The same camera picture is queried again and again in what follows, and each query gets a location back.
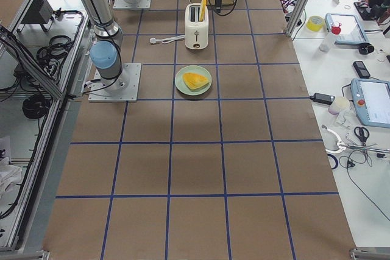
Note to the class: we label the white paper cup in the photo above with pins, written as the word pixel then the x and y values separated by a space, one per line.
pixel 338 105

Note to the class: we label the yellow toast slice in toaster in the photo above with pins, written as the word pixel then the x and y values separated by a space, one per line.
pixel 203 6

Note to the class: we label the yellow bread slice on plate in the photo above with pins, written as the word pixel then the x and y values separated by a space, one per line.
pixel 194 81

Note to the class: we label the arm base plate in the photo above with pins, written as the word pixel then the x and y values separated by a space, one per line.
pixel 124 89
pixel 122 5

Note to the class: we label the clear bottle red cap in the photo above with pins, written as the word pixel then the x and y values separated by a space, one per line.
pixel 330 40

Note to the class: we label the black scissors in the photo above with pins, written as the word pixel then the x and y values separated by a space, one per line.
pixel 362 133

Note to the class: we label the black power adapter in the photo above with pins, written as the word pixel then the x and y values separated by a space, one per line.
pixel 322 98

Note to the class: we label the green plate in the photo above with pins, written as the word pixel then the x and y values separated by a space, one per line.
pixel 180 85

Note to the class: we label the blue teach pendant far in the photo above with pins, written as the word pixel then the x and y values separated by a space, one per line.
pixel 352 32

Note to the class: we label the yellow tape roll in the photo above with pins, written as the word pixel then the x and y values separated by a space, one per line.
pixel 315 23

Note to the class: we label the blue teach pendant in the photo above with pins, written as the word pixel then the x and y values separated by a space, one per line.
pixel 352 32
pixel 371 101

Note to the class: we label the blue teach pendant near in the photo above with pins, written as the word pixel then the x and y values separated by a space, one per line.
pixel 371 101

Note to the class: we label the black phone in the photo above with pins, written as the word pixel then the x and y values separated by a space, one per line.
pixel 361 70

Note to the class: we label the white toaster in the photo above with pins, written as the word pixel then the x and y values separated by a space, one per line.
pixel 196 31

